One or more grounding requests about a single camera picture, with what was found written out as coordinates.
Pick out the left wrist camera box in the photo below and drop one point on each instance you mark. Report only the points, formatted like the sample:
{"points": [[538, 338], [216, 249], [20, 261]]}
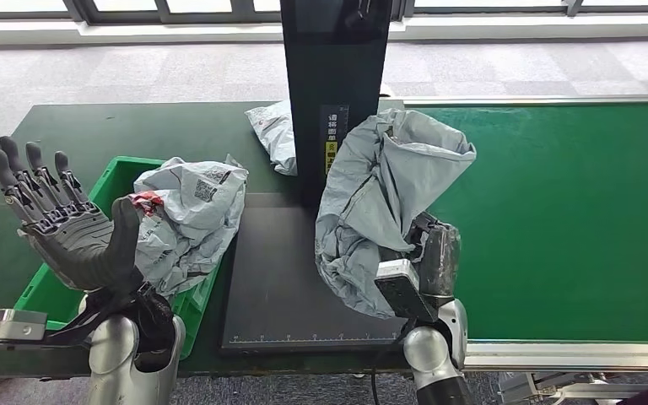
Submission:
{"points": [[2, 325]]}

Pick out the white parcel bag promise print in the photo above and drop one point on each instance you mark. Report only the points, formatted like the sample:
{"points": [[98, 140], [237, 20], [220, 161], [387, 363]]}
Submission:
{"points": [[195, 218]]}

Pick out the white parcel bag black stripes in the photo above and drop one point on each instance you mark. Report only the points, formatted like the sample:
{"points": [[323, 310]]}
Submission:
{"points": [[276, 134]]}

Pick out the green plastic crate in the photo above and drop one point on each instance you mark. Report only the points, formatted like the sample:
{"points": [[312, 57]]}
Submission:
{"points": [[106, 179]]}

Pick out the dark window frame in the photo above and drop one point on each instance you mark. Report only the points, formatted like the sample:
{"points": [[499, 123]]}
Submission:
{"points": [[134, 14]]}

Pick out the black inbound scanner machine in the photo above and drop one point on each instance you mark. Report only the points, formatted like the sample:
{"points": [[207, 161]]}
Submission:
{"points": [[329, 67]]}

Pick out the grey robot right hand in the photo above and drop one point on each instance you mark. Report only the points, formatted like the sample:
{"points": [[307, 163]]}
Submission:
{"points": [[438, 257]]}

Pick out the aluminium conveyor side rail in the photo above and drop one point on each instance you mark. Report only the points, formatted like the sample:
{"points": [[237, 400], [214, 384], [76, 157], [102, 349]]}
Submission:
{"points": [[525, 99], [581, 355]]}

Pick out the green conveyor belt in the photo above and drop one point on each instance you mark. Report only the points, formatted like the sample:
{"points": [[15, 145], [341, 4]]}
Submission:
{"points": [[553, 223]]}

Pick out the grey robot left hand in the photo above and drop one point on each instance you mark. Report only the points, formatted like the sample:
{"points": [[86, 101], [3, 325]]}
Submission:
{"points": [[72, 240]]}

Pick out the white parcel red print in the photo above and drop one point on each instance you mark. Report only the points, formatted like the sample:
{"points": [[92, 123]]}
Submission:
{"points": [[148, 202]]}

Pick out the dark green table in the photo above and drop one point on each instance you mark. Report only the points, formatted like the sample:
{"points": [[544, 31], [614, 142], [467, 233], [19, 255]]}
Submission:
{"points": [[106, 134]]}

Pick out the plain grey parcel bag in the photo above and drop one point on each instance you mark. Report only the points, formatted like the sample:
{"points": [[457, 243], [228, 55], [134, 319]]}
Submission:
{"points": [[380, 184]]}

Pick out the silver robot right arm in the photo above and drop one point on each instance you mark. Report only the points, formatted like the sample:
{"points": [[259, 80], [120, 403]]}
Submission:
{"points": [[436, 358]]}

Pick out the yellow black instruction label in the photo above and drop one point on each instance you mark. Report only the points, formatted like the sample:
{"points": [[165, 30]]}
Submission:
{"points": [[331, 134]]}

